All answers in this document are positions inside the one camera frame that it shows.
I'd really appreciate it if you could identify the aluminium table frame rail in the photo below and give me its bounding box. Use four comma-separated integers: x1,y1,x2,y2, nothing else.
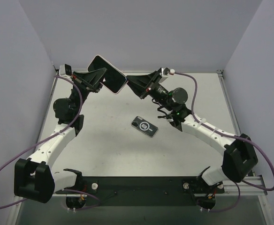
217,70,267,196

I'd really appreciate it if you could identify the clear phone case black insert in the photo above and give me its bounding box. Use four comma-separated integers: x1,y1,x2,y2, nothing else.
131,116,159,138

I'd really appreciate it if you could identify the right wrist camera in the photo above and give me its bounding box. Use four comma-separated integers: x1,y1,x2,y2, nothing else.
159,67,175,83

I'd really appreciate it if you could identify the phone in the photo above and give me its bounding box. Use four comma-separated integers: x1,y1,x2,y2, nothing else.
87,55,128,94

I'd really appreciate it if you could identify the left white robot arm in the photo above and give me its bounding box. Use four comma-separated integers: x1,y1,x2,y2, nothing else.
14,68,107,203

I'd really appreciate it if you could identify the purple cable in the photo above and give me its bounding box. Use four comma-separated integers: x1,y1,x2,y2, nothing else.
172,71,274,213
0,75,101,210

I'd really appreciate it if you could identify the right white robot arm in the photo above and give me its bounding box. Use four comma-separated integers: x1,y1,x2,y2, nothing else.
127,68,258,186

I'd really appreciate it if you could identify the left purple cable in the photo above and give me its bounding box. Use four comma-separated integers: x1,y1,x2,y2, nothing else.
0,75,101,210

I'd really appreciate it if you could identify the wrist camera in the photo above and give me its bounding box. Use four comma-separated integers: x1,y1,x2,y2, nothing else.
159,67,175,83
59,64,72,76

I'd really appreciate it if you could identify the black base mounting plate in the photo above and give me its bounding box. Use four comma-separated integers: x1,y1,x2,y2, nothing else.
65,176,224,209

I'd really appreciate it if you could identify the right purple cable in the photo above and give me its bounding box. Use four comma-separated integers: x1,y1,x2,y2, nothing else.
172,71,274,213

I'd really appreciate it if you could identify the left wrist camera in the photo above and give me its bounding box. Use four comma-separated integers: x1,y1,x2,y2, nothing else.
59,64,72,76

